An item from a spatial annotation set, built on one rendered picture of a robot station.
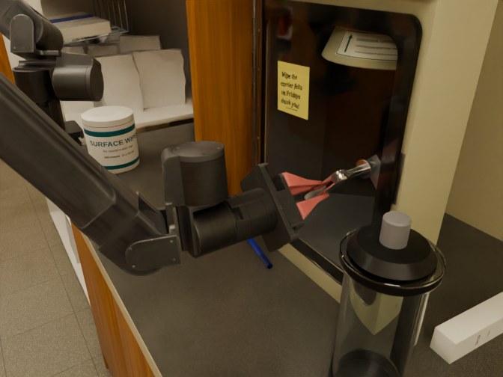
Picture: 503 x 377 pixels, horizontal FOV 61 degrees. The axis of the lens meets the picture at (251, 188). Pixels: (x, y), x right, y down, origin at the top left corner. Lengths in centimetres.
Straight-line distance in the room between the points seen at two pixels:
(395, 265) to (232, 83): 47
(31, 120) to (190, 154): 15
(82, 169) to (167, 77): 132
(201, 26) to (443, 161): 42
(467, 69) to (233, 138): 43
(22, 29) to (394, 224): 59
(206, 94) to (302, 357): 45
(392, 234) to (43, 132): 35
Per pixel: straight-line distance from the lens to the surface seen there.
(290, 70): 66
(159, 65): 173
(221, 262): 81
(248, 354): 65
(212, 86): 77
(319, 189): 57
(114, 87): 167
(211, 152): 44
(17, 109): 44
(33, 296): 237
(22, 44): 74
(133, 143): 118
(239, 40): 78
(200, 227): 47
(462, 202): 105
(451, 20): 52
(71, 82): 71
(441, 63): 53
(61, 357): 203
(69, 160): 44
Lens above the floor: 144
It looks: 28 degrees down
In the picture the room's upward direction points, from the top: straight up
